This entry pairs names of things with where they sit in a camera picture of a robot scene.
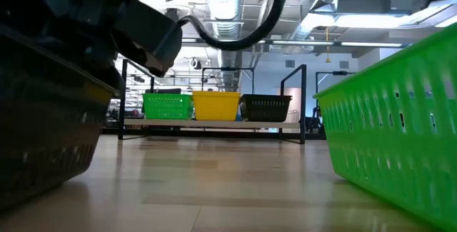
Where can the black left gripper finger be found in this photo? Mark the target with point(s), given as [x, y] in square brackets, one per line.
[107, 64]

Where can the green plastic basket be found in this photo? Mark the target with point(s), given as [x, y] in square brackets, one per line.
[392, 135]
[168, 109]

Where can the yellow plastic basket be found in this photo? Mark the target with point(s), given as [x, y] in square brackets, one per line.
[216, 112]
[216, 93]

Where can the black plastic basket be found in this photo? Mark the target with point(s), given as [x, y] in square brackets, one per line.
[266, 114]
[266, 96]
[43, 146]

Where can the dark computer monitor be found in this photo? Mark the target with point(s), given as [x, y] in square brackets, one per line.
[168, 91]

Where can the grey vent grille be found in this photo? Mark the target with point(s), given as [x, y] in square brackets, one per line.
[290, 64]
[343, 64]

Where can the long white light bar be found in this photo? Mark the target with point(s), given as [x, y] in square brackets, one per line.
[303, 43]

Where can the dark chair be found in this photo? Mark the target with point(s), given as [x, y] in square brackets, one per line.
[317, 121]

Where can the wooden shelf with black frame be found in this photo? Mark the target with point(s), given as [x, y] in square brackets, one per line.
[214, 123]

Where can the grey rectangular air duct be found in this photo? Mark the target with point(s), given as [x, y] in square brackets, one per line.
[364, 3]

